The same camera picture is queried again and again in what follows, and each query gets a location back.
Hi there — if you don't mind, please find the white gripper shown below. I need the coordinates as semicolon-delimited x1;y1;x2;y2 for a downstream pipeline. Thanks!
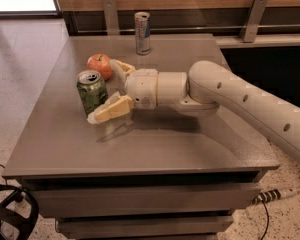
87;59;158;124

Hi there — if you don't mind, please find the green soda can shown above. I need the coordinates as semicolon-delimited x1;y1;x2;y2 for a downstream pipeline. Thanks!
77;70;108;115

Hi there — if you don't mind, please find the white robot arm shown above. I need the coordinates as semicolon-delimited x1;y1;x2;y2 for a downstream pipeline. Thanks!
87;60;300;163

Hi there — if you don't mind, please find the silver blue energy drink can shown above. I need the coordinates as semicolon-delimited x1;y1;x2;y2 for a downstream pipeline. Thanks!
134;12;150;55

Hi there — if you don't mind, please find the red apple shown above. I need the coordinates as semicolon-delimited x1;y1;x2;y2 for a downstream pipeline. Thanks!
87;54;113;81

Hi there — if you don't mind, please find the grey drawer cabinet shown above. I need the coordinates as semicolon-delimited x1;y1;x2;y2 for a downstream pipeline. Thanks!
4;34;279;240

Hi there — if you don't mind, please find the black office chair base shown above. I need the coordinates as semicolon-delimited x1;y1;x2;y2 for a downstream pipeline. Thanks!
0;184;39;240

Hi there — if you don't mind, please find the black white striped rod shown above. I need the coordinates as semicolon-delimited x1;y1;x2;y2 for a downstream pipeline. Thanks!
252;188;297;205

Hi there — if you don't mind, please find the left metal wall bracket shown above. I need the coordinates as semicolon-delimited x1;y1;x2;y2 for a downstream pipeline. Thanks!
102;0;120;35

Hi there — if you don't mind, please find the metal wall bracket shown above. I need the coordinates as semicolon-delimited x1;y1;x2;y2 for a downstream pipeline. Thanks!
239;0;269;43
102;0;120;35

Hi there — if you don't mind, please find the right metal wall bracket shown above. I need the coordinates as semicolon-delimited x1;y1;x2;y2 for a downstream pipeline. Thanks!
239;0;269;43

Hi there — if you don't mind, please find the metal wall rail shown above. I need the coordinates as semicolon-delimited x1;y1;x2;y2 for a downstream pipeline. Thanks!
77;23;300;35

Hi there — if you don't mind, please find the black floor cable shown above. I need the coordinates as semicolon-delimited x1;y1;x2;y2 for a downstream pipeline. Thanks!
258;201;270;240

